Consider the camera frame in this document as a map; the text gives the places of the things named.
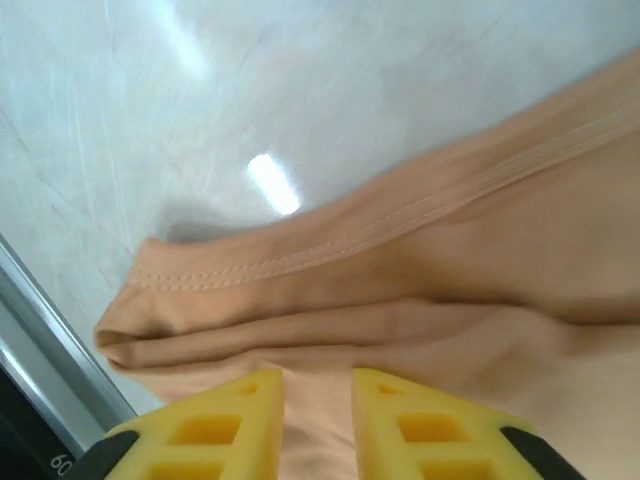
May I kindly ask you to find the orange cartoon print t-shirt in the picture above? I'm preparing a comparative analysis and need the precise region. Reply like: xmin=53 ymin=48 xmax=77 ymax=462
xmin=94 ymin=49 xmax=640 ymax=480

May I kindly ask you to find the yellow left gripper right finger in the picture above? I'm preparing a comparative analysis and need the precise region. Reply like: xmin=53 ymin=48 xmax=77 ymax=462
xmin=352 ymin=368 xmax=591 ymax=480

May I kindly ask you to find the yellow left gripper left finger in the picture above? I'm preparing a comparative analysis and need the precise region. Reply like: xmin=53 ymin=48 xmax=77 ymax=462
xmin=69 ymin=369 xmax=286 ymax=480

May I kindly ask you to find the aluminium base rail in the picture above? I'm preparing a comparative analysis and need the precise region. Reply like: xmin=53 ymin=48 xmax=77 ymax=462
xmin=0 ymin=232 xmax=139 ymax=480

